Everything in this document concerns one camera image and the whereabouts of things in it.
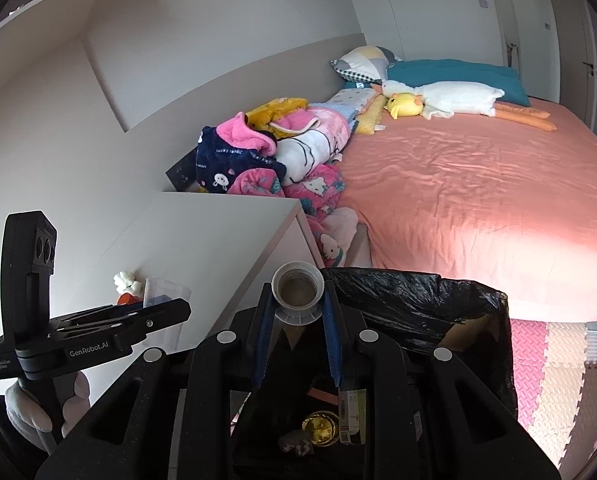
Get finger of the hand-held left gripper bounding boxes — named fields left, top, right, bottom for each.
left=53, top=304, right=172, bottom=331
left=127, top=298, right=192, bottom=345

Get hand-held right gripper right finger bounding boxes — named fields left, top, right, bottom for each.
left=321, top=282, right=561, bottom=480

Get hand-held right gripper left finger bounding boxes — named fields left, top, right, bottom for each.
left=36, top=284, right=275, bottom=480

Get clear plastic cup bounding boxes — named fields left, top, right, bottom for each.
left=142, top=276, right=193, bottom=352

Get white plastic bottle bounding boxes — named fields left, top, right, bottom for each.
left=272, top=261, right=326, bottom=328

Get cardboard bin with black bag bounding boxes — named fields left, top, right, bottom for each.
left=231, top=267, right=519, bottom=480

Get person's left hand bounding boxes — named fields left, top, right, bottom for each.
left=6, top=372, right=92, bottom=435

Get white crumpled tissue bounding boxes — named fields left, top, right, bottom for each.
left=113, top=270, right=144, bottom=297

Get pink paper strip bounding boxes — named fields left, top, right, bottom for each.
left=308, top=386, right=340, bottom=407

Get small printed carton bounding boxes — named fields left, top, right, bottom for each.
left=338, top=387, right=368, bottom=446

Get gold crumpled wrapper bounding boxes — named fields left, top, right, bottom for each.
left=301, top=410, right=339, bottom=447

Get white nightstand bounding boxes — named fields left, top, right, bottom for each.
left=86, top=191, right=326, bottom=356

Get grey crumpled wrapper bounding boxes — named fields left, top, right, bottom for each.
left=277, top=430, right=311, bottom=456

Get black socket panel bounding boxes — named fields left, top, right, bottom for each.
left=165, top=152, right=199, bottom=192

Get pink floral blanket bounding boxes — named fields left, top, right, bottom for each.
left=228, top=162, right=360, bottom=268

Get white and pink cartoon blanket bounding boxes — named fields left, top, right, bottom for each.
left=273, top=107, right=354, bottom=183

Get pink bed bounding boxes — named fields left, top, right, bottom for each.
left=335, top=97, right=597, bottom=325

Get pink and cream foam mat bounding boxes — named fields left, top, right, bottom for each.
left=511, top=317, right=597, bottom=461

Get long yellow-green pillow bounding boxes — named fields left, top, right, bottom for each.
left=353, top=95, right=389, bottom=136

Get yellow plush cloth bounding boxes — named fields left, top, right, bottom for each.
left=246, top=96, right=309, bottom=138

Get beige headboard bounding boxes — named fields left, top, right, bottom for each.
left=123, top=32, right=366, bottom=193

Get light blue patterned pillow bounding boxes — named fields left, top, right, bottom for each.
left=328, top=87, right=379, bottom=121

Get yellow duck plush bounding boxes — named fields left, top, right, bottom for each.
left=383, top=92, right=424, bottom=121

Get white goose plush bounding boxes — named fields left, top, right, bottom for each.
left=381, top=80, right=557, bottom=132

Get patchwork pillow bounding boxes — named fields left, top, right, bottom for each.
left=329, top=46, right=403, bottom=85

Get teal pillow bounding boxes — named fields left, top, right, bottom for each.
left=385, top=59, right=531, bottom=107

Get white wardrobe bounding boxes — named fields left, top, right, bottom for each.
left=338, top=0, right=597, bottom=103

